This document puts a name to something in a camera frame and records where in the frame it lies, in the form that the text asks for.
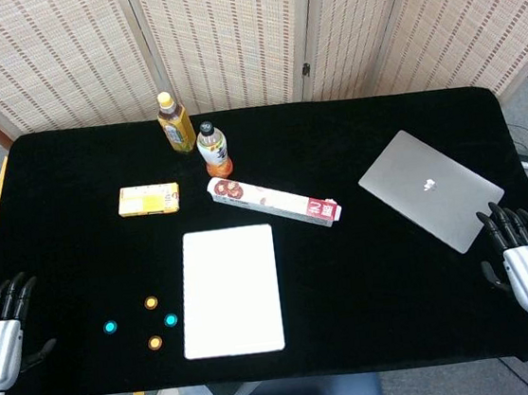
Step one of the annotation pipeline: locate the white magnetic board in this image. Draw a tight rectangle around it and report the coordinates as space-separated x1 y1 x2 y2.
170 223 287 363

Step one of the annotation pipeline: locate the long white red carton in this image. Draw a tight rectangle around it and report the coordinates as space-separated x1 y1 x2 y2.
206 162 346 242

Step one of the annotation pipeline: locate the woven folding screen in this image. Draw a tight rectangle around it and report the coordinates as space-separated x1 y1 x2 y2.
0 0 528 153

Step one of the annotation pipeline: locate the black velvet tablecloth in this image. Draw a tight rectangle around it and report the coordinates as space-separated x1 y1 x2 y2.
0 75 528 395

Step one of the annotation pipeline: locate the silver closed laptop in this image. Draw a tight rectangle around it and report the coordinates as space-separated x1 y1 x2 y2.
353 118 512 266

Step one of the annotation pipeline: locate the yellow cap tea bottle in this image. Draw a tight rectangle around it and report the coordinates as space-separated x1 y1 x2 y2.
154 88 199 156

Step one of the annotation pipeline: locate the black floor cable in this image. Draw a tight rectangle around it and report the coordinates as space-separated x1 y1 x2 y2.
506 120 528 162

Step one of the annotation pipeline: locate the black cap orange drink bottle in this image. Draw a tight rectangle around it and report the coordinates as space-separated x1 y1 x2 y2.
193 117 235 182

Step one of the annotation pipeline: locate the yellow cardboard box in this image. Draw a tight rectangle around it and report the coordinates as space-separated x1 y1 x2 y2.
115 181 184 220

